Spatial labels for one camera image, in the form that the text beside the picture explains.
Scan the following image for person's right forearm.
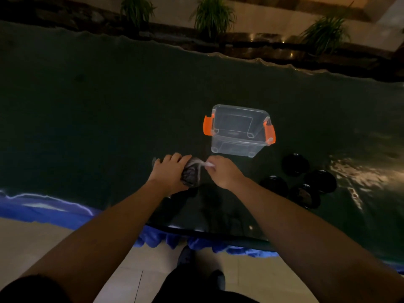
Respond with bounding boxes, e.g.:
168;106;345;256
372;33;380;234
226;177;404;303

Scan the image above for black round lid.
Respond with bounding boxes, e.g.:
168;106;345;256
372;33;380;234
258;175;288;198
281;153;310;177
289;183;322;210
304;169;338;195

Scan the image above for green potted plant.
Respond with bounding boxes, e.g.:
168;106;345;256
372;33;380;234
120;0;157;29
190;0;237;40
299;9;351;56

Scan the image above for person's black sleeve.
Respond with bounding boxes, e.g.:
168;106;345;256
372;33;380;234
0;274;74;303

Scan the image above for person's black left shoe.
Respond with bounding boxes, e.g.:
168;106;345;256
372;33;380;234
176;245;196;269

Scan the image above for person's black right shoe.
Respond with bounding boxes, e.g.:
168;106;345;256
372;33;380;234
206;269;226;291

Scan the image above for blue table skirt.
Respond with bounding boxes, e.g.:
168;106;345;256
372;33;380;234
0;189;404;275

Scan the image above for person's black trousers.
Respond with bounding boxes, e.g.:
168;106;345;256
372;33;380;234
151;264;260;303

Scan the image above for person's right hand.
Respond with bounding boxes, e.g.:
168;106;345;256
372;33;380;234
205;155;246;190

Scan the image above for person's left forearm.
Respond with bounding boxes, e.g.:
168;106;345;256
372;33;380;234
19;180;173;303

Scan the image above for dark wooden planter ledge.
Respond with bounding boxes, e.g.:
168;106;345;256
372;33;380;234
0;0;404;83

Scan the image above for person's black shoe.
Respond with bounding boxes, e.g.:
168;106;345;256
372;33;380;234
206;269;226;291
176;245;196;269

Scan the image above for clear storage box orange latches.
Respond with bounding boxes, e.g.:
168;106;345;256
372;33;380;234
203;104;276;158

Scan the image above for person's left hand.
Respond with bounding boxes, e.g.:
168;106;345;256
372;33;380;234
147;153;192;197

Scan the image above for black item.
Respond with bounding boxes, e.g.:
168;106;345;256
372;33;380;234
151;157;215;188

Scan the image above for dark green table cover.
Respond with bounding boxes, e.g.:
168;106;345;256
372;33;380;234
0;20;404;265

